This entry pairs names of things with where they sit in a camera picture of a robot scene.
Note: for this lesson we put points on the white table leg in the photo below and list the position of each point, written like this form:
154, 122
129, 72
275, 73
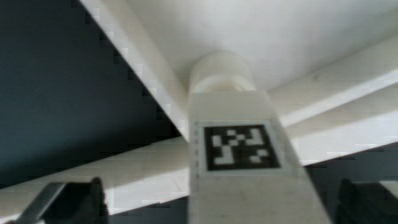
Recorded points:
252, 188

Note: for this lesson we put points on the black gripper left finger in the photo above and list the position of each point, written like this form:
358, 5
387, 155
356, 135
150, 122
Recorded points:
69, 204

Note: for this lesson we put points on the white square tabletop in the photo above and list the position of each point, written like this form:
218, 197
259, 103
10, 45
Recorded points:
316, 42

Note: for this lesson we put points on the white U-shaped fence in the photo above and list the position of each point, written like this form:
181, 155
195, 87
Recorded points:
346, 142

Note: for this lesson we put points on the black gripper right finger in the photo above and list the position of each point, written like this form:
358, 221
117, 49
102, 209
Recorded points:
369, 202

